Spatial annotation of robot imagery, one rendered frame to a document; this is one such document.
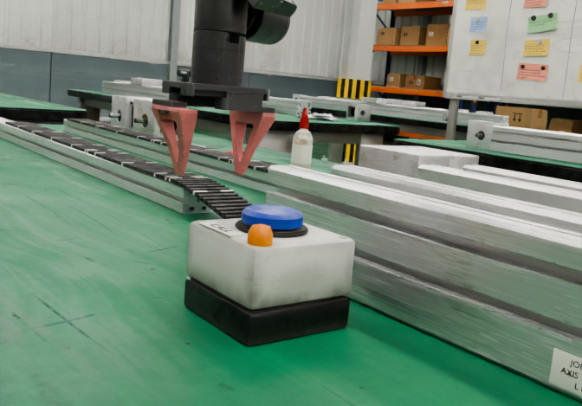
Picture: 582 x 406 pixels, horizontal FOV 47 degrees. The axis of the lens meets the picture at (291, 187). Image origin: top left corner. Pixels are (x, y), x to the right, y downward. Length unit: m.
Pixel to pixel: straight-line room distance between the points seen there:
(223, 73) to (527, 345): 0.44
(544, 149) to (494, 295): 1.82
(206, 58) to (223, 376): 0.43
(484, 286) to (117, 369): 0.22
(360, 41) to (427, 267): 8.25
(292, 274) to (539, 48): 3.43
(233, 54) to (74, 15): 11.47
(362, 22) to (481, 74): 4.85
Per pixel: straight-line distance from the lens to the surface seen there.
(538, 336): 0.41
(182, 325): 0.43
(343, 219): 0.50
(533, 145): 2.26
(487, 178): 0.65
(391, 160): 0.73
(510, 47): 3.88
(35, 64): 11.94
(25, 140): 1.35
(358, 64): 8.66
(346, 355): 0.41
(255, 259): 0.39
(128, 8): 12.57
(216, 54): 0.72
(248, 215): 0.42
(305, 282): 0.41
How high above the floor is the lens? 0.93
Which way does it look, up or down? 8 degrees down
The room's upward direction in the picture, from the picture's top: 5 degrees clockwise
